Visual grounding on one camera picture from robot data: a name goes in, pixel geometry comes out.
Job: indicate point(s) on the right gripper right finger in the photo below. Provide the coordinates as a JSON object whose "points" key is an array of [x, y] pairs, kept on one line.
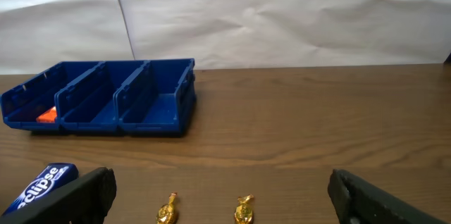
{"points": [[366, 203]]}

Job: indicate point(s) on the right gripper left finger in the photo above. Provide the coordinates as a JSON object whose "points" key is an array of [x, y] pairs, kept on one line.
{"points": [[81, 196]]}

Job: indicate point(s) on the blue candy pack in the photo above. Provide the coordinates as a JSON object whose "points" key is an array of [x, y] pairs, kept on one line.
{"points": [[42, 183]]}

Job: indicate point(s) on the gold candy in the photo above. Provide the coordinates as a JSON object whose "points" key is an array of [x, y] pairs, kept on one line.
{"points": [[167, 212], [244, 211]]}

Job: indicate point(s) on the orange candy box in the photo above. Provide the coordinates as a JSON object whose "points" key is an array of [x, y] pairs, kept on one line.
{"points": [[47, 115]]}

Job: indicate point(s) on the blue tray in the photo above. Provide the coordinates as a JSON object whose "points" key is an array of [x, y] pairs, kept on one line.
{"points": [[158, 111]]}

